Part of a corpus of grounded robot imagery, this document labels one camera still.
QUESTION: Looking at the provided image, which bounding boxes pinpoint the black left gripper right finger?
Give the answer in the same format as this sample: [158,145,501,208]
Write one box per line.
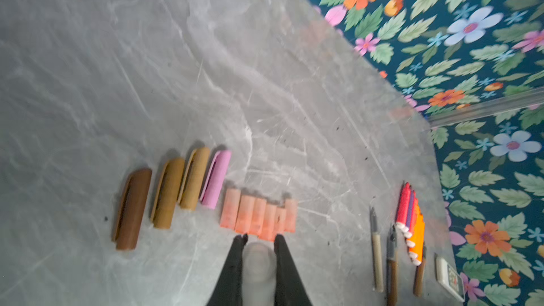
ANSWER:
[274,235,313,306]

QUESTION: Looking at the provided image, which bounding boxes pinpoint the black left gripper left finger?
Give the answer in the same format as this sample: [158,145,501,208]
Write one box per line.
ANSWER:
[207,235,248,306]

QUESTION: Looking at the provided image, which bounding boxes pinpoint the translucent pink pen cap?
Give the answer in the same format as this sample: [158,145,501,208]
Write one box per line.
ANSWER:
[220,188,242,230]

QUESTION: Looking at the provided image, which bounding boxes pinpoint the brown cap beige marker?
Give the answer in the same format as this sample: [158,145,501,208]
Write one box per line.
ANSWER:
[370,207,384,293]

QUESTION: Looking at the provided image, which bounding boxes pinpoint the dark brown marker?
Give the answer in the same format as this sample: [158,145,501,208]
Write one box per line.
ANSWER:
[386,225,398,306]

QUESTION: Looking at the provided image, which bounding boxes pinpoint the dark tan marker cap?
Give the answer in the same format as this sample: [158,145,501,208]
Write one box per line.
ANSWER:
[150,157,185,230]

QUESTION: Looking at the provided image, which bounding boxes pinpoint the pink red highlighter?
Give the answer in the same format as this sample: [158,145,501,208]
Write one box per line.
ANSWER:
[395,182,411,232]

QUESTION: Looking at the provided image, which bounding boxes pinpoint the orange highlighter group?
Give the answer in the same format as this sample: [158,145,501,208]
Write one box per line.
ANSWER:
[409,215,425,266]

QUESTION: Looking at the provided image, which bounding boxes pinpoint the purple highlighter pen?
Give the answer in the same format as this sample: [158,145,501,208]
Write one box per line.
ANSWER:
[404,191,415,238]

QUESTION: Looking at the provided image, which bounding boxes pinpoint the lilac cap brown marker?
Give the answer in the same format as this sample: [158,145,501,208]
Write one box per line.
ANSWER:
[413,243,426,298]

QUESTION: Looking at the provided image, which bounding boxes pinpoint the white remote control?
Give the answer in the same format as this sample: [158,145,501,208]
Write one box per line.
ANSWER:
[435,256,465,303]

